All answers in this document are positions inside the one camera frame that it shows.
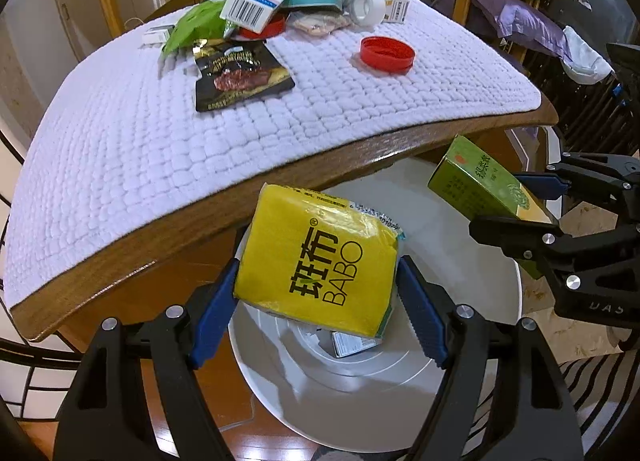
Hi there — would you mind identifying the white waffle mat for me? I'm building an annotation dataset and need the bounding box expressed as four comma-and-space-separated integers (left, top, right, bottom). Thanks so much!
2, 0, 543, 309

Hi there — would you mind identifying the green foil packet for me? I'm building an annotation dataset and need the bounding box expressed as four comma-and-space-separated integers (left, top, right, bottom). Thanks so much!
160, 0, 236, 59

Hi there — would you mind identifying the clear snack bag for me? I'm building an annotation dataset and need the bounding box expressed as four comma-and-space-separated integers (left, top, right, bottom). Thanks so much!
287, 10, 353, 37

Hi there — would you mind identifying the black snack packet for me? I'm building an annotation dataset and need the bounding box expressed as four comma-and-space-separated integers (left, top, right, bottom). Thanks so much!
192, 38, 296, 113

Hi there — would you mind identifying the small white grey box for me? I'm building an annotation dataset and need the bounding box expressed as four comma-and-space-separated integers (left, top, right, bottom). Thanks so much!
331, 330, 385, 359

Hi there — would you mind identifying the green carton box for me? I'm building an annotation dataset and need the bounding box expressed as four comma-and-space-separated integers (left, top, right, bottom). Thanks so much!
427, 135, 553, 282

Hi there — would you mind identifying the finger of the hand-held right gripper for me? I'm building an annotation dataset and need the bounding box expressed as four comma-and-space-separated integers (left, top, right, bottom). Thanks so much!
515, 150, 640, 237
469, 214, 640, 302

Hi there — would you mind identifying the white bin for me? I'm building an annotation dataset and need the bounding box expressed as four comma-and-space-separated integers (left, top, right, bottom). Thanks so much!
227, 154, 523, 452

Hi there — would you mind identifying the yellow tissue pack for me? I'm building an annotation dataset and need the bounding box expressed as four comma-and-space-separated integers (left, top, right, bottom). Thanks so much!
234, 182, 405, 339

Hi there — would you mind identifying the dark wooden railing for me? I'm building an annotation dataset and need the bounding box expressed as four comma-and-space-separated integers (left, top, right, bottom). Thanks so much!
500, 36, 640, 152

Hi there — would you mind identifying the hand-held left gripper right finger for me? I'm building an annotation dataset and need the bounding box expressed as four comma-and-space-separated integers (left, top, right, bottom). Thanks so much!
396, 255, 586, 461

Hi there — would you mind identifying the white yellow medicine box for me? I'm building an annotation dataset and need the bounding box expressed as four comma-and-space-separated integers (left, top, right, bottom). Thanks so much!
382, 0, 412, 24

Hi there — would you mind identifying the black framed room divider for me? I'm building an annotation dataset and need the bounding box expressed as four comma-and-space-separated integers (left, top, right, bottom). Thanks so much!
0, 121, 88, 424

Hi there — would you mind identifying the white cloth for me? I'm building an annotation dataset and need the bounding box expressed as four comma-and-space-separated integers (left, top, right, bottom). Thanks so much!
562, 26, 613, 84

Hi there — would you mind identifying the black stand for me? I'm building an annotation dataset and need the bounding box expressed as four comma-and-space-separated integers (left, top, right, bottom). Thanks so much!
605, 41, 640, 114

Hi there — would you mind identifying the white blue medicine box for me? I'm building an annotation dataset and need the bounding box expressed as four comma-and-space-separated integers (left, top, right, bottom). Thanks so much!
220, 0, 291, 34

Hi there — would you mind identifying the black white striped rug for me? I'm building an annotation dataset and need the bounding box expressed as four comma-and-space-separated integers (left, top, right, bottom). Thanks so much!
470, 356, 640, 461

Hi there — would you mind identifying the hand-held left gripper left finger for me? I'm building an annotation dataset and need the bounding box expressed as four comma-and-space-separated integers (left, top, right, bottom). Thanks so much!
52, 257, 241, 461

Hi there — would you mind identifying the teal box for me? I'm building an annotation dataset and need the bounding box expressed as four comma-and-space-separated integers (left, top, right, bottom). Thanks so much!
280, 0, 343, 12

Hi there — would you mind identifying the wooden table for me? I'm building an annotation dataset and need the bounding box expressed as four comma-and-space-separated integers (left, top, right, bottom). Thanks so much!
9, 91, 560, 342

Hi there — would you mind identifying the red plastic lid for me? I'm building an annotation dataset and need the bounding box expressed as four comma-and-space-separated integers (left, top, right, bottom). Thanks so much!
360, 35, 417, 76
237, 11, 288, 39

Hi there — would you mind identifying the white tape roll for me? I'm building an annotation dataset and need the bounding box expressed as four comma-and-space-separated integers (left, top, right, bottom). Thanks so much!
345, 0, 387, 24

